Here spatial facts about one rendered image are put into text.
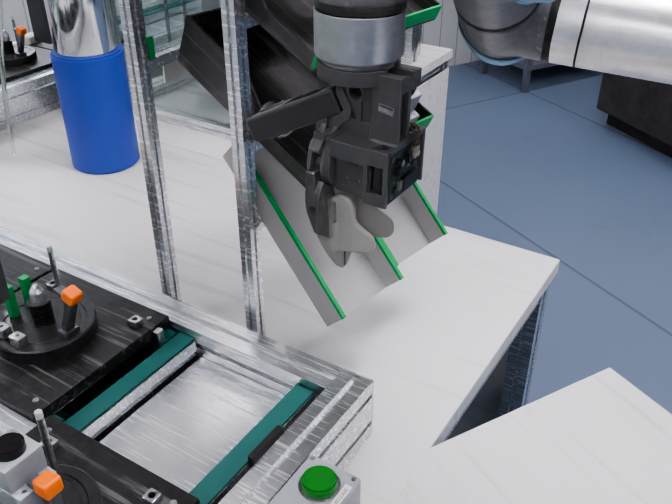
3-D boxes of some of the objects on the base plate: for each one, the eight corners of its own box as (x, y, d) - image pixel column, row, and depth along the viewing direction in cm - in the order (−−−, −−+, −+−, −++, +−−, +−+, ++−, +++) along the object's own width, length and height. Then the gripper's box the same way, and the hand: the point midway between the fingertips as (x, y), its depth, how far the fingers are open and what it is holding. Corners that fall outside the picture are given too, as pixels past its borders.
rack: (379, 266, 139) (398, -248, 97) (261, 377, 113) (216, -260, 71) (287, 235, 149) (268, -245, 106) (159, 332, 123) (65, -255, 80)
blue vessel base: (153, 156, 181) (137, 45, 166) (105, 181, 169) (83, 64, 155) (108, 142, 188) (89, 35, 173) (58, 165, 176) (34, 52, 162)
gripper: (384, 85, 57) (375, 308, 69) (436, 55, 64) (419, 263, 75) (293, 65, 61) (298, 279, 72) (350, 39, 68) (347, 239, 79)
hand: (336, 252), depth 74 cm, fingers closed
